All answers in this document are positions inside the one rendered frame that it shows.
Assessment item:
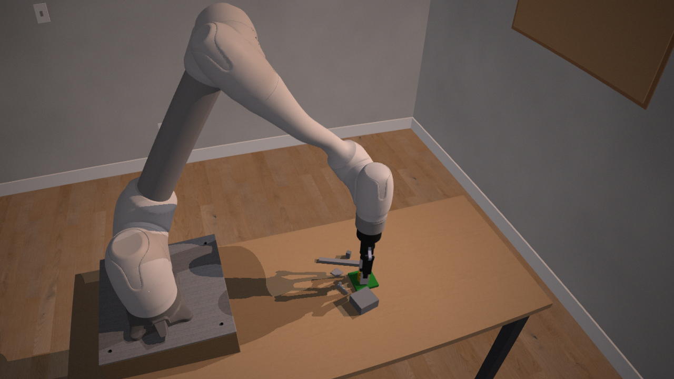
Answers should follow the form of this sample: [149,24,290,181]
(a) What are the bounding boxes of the grey metal bolt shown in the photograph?
[336,282,349,294]

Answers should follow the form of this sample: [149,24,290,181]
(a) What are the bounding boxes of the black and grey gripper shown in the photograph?
[356,230,382,284]

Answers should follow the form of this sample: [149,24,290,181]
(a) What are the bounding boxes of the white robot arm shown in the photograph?
[105,3,393,342]

